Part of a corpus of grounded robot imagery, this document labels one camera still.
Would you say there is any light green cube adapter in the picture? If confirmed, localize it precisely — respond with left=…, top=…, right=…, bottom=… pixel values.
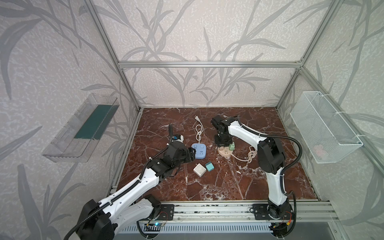
left=229, top=142, right=235, bottom=151

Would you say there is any white cube adapter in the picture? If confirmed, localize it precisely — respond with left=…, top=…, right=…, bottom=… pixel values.
left=194, top=164, right=207, bottom=178

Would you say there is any teal cube adapter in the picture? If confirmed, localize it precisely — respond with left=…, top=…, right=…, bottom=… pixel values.
left=205, top=162, right=215, bottom=172

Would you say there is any pink cube adapter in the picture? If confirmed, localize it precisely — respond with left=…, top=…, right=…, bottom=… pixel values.
left=218, top=147, right=230, bottom=152

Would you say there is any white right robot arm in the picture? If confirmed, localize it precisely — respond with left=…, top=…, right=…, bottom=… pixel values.
left=211, top=115, right=302, bottom=220

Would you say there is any blue square power strip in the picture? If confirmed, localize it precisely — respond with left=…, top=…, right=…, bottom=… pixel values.
left=192, top=143, right=207, bottom=160

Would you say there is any pink round power strip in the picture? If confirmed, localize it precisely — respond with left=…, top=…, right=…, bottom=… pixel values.
left=218, top=147, right=233, bottom=159

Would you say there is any white cable of blue strip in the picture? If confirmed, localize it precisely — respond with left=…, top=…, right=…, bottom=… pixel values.
left=195, top=121, right=205, bottom=144

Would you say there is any white cable of pink strip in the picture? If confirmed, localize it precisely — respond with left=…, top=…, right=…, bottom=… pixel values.
left=230, top=146, right=258, bottom=164

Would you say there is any clear plastic wall tray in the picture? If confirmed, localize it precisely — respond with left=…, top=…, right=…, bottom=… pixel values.
left=42, top=94, right=120, bottom=163

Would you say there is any white wire mesh basket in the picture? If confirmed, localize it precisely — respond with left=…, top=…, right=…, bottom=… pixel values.
left=291, top=91, right=364, bottom=164

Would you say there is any aluminium front rail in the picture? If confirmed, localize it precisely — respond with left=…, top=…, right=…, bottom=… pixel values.
left=142, top=201, right=339, bottom=224

